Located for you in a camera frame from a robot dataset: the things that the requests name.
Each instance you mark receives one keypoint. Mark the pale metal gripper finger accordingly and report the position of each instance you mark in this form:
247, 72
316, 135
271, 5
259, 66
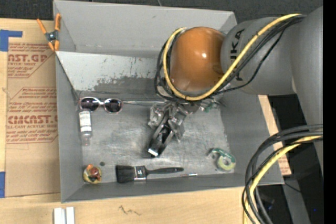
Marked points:
157, 116
178, 129

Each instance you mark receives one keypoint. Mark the small thin metal rod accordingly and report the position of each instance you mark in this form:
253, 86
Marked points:
189, 175

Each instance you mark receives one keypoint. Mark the green tape dispenser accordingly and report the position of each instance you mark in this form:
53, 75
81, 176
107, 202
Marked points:
225, 162

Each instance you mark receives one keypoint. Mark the black paintbrush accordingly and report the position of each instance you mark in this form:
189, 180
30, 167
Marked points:
126, 173

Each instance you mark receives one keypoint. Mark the pink-framed sunglasses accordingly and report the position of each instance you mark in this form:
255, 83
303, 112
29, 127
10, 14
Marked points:
89, 103

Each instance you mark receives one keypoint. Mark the clear small bottle, white label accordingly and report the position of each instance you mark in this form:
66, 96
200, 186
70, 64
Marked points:
85, 120

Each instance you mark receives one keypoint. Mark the yellow and orange toy figure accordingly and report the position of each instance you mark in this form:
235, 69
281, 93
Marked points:
92, 174

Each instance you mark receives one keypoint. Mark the grey metal bin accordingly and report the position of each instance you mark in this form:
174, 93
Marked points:
118, 23

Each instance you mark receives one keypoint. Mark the brown cardboard board, red print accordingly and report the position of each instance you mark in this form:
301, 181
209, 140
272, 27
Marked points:
29, 160

